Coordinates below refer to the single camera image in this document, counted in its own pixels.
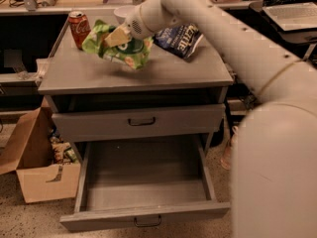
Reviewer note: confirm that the grey open lower drawer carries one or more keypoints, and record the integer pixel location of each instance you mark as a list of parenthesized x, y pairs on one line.
[(143, 183)]

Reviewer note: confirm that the black laptop stand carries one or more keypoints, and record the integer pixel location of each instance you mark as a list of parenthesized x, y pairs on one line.
[(301, 42)]

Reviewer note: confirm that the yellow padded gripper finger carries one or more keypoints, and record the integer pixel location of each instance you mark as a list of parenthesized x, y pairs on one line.
[(121, 35)]

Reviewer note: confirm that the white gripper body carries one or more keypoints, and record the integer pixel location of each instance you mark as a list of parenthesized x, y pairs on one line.
[(133, 24)]

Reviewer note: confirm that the grey drawer cabinet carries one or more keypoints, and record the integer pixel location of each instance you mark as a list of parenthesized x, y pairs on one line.
[(79, 82)]

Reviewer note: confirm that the green rice chip bag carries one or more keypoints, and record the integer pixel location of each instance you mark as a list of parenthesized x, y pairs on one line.
[(134, 54)]

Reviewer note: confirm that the silver laptop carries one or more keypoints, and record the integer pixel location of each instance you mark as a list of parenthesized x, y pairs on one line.
[(291, 15)]

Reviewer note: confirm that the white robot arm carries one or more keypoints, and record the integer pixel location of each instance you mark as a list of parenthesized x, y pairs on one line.
[(274, 157)]

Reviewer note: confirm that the brown cardboard box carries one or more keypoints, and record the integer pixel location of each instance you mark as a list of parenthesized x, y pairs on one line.
[(31, 155)]

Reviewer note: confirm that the snack packets in box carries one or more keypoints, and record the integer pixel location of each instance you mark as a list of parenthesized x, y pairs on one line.
[(62, 151)]

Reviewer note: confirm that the blue kettle chip bag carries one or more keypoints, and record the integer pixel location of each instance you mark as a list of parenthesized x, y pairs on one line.
[(180, 41)]

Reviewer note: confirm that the red coca-cola can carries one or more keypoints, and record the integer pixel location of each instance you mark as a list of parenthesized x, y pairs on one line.
[(79, 26)]

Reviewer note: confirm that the white ceramic bowl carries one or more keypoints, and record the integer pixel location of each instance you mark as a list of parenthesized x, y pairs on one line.
[(121, 13)]

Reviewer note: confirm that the grey upper closed drawer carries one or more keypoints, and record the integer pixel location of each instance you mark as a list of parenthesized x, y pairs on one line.
[(138, 123)]

